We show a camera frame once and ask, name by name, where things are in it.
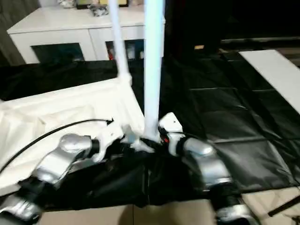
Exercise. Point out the white plastic table leg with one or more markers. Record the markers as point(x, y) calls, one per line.
point(119, 42)
point(153, 70)

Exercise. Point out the white plastic table top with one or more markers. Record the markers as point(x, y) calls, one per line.
point(47, 112)

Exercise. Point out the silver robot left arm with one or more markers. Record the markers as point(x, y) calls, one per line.
point(58, 157)

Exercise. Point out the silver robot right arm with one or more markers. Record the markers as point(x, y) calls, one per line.
point(211, 161)

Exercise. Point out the black work mat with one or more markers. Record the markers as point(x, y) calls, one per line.
point(234, 105)

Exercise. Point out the white mug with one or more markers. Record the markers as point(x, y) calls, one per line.
point(141, 55)
point(111, 55)

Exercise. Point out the white blue carton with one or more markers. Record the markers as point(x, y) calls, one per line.
point(131, 52)

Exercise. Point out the small yellow box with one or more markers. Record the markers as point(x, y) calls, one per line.
point(199, 47)

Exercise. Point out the white flat board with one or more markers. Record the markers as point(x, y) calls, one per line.
point(274, 68)

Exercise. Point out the white cabinet with glass doors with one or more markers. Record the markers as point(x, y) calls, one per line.
point(58, 25)

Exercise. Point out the black folding stand leg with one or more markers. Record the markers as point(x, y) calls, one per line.
point(283, 207)

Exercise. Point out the dark framed plaque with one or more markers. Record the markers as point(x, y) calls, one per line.
point(123, 2)

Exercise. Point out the dark green box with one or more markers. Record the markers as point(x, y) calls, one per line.
point(84, 4)

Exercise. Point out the white spotted bowl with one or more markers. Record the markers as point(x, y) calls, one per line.
point(66, 2)

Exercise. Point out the grey curtain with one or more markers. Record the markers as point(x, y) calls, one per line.
point(9, 35)

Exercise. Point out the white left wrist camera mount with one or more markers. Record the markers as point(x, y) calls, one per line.
point(110, 136)

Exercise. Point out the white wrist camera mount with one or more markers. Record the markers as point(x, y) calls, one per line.
point(171, 122)
point(110, 136)

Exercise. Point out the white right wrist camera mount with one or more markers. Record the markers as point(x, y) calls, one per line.
point(171, 122)

